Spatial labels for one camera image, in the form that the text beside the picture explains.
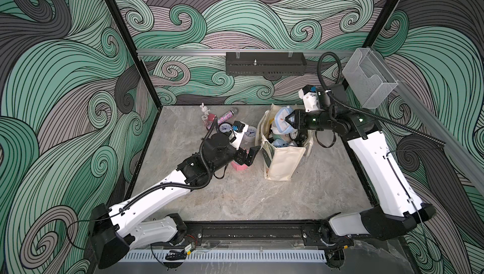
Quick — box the light blue square clock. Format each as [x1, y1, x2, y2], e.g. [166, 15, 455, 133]
[272, 106, 295, 135]

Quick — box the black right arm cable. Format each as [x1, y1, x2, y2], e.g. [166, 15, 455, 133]
[316, 51, 446, 148]

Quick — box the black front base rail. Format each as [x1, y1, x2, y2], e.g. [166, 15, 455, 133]
[181, 220, 383, 248]

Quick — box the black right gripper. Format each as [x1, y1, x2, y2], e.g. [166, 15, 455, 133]
[285, 109, 333, 132]

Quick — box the white slotted cable duct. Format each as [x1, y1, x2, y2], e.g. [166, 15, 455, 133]
[121, 249, 326, 263]

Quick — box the small black twin-bell clock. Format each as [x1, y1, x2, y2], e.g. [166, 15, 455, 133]
[218, 123, 233, 135]

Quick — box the pink twin-bell alarm clock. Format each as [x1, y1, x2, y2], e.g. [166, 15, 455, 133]
[231, 161, 248, 171]

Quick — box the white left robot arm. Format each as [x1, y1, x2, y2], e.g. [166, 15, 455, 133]
[88, 133, 261, 269]

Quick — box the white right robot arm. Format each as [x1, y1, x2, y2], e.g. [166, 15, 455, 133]
[285, 85, 437, 240]

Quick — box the clear plastic wall holder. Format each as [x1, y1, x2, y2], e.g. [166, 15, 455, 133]
[342, 48, 398, 109]

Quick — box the black perforated wall shelf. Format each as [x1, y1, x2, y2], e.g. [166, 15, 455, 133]
[225, 53, 308, 78]

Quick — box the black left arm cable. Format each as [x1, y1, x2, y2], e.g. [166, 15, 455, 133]
[66, 118, 220, 252]

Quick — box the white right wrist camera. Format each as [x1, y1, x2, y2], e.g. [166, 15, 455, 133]
[298, 85, 320, 113]

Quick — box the blue square alarm clock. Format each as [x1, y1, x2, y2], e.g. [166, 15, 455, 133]
[272, 139, 298, 148]

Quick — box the cream floral canvas bag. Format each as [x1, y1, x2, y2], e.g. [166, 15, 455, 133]
[256, 104, 314, 181]

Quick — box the small white round clock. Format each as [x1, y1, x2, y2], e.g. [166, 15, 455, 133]
[243, 126, 257, 144]

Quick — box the white bunny figurine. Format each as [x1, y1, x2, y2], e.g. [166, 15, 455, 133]
[200, 103, 216, 129]

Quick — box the aluminium right rail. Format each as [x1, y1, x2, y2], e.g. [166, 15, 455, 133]
[379, 53, 483, 193]

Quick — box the aluminium rail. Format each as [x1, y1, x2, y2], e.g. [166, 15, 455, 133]
[137, 48, 355, 58]
[379, 53, 483, 193]

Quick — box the aluminium back rail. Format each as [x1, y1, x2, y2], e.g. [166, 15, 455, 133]
[137, 48, 355, 58]

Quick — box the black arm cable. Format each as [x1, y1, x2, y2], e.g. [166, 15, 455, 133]
[316, 51, 446, 148]
[66, 118, 220, 252]

